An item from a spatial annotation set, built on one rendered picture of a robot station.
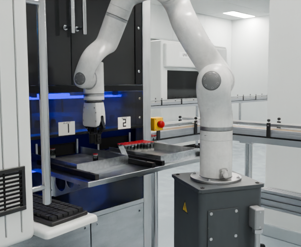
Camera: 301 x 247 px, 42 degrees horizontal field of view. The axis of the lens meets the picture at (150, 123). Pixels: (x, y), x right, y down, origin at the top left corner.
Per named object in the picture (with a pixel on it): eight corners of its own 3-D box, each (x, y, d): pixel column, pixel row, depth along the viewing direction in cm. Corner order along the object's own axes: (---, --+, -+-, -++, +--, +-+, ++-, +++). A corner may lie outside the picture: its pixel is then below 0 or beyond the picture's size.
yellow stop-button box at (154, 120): (145, 130, 217) (145, 117, 217) (154, 129, 222) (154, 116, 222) (155, 131, 212) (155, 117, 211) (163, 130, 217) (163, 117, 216)
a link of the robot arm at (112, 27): (114, 15, 141) (85, 92, 148) (131, 22, 156) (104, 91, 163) (93, 7, 143) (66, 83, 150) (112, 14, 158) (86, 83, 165)
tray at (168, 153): (109, 154, 187) (109, 147, 187) (147, 147, 205) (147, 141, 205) (161, 164, 163) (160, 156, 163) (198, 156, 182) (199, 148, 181)
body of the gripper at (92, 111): (79, 99, 160) (80, 126, 161) (94, 99, 153) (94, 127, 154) (93, 98, 166) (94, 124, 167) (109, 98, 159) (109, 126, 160)
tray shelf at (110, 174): (21, 167, 167) (21, 162, 167) (139, 147, 217) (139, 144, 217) (88, 187, 134) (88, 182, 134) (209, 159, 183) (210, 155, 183)
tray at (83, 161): (32, 161, 171) (31, 153, 170) (81, 153, 189) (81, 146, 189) (77, 173, 147) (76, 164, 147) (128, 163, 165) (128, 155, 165)
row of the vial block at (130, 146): (122, 154, 186) (122, 144, 186) (148, 149, 199) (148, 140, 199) (125, 154, 185) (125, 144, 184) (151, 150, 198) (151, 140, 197)
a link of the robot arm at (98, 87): (97, 93, 153) (107, 93, 162) (96, 60, 152) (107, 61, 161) (78, 94, 156) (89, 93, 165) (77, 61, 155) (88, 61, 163)
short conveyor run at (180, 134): (139, 150, 219) (139, 122, 217) (121, 147, 230) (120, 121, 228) (211, 138, 267) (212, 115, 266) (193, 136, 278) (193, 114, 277)
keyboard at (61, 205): (-20, 201, 137) (-20, 195, 137) (15, 193, 148) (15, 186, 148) (51, 227, 112) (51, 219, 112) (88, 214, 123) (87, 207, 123)
